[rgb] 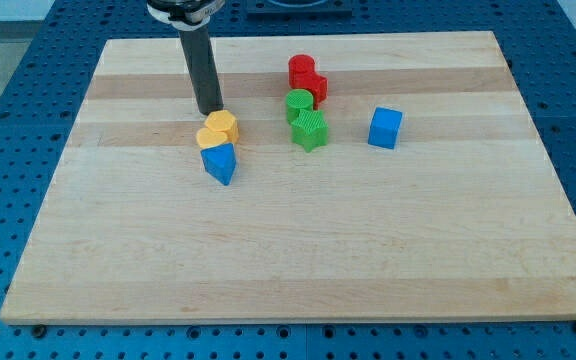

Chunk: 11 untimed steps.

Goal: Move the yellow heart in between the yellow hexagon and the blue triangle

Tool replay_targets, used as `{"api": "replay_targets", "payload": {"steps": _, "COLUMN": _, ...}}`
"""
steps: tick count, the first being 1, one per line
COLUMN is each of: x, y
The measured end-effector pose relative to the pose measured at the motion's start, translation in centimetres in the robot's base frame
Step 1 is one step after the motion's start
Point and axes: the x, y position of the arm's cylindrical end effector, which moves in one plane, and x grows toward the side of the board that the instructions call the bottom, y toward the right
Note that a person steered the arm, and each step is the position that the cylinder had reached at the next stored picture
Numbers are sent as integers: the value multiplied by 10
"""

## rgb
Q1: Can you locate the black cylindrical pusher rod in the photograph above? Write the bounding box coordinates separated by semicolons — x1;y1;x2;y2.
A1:
179;25;223;115

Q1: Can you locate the yellow heart block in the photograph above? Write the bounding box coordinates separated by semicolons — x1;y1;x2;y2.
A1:
195;127;229;149

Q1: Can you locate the yellow hexagon block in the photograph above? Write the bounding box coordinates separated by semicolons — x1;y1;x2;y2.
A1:
204;110;239;143

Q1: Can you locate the blue triangle block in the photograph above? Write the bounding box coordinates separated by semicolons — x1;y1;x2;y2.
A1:
200;143;237;186

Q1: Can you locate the red hexagon block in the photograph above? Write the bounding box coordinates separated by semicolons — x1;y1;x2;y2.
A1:
294;73;328;110

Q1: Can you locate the red cylinder block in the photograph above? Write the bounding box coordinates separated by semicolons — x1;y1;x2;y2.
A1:
288;54;315;88

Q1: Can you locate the green cylinder block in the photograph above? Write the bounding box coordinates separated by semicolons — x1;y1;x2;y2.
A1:
285;89;314;124

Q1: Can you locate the green star block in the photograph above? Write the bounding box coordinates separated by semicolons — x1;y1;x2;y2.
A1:
291;109;329;153

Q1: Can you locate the blue cube block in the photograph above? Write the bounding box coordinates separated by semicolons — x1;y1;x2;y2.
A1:
367;107;404;149

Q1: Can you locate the wooden board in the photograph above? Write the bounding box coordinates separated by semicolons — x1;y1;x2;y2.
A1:
0;31;576;325

